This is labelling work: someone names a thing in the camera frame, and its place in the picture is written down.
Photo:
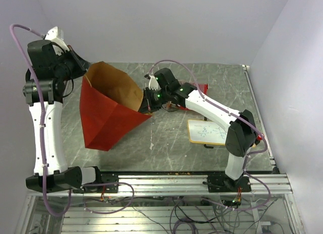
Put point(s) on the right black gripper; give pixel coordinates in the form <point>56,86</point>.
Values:
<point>147,105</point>

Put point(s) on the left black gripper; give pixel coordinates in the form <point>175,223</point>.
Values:
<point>82,64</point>

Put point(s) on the red paper bag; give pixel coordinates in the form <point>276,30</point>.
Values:
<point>109,106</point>

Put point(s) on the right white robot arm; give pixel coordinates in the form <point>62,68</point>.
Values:
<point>241,136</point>

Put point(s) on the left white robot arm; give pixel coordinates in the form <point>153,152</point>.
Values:
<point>55,63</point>

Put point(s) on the small whiteboard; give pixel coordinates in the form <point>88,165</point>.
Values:
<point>206,132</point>

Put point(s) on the red emergency stop button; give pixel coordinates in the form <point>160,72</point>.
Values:
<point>258,139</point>

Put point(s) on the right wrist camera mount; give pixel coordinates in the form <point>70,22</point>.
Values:
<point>153,83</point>

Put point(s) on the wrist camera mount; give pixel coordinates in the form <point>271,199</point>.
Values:
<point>56,36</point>
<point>153,83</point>

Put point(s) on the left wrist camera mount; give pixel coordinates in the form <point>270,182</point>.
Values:
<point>56,36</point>

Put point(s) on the aluminium rail frame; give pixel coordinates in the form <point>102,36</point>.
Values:
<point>168,202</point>

